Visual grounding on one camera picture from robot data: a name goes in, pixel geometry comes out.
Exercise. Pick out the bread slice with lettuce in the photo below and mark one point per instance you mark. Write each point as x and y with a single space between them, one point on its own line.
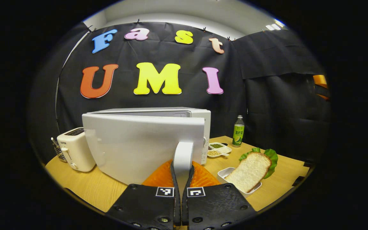
249 172

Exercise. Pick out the white toaster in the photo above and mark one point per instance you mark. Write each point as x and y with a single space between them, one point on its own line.
77 150

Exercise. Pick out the small ceiling light panel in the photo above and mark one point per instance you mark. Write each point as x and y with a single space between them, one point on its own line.
275 25

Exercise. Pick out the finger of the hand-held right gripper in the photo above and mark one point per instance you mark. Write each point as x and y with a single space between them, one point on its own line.
320 81

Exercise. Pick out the white microwave oven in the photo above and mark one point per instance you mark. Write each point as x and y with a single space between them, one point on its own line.
139 147

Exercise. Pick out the white rectangular dish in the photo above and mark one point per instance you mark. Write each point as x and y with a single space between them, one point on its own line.
225 174

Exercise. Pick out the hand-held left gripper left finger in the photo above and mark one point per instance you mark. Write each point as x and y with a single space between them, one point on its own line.
145 204

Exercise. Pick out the green drink bottle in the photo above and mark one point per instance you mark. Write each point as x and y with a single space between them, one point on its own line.
238 132

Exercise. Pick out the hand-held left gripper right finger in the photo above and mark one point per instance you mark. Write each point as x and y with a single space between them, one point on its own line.
216 204

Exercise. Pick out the black backdrop cloth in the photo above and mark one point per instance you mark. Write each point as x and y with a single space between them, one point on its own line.
171 51

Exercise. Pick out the divided dish with beans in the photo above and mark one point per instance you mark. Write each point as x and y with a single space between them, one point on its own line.
219 149

